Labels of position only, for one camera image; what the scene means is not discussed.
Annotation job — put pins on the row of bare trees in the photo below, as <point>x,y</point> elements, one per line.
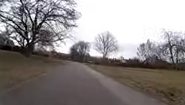
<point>175,48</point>

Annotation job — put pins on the large bare tree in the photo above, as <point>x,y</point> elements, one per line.
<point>32,18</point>

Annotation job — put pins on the dry grass field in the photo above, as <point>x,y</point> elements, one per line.
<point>157,81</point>

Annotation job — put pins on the dry grass verge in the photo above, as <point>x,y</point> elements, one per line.
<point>5,67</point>

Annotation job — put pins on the dark bare tree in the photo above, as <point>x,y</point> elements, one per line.
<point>80,49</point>

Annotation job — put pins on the low dark hedge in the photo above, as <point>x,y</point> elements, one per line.
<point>152,64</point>

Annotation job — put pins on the grey asphalt road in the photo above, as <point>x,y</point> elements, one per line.
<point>75,93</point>

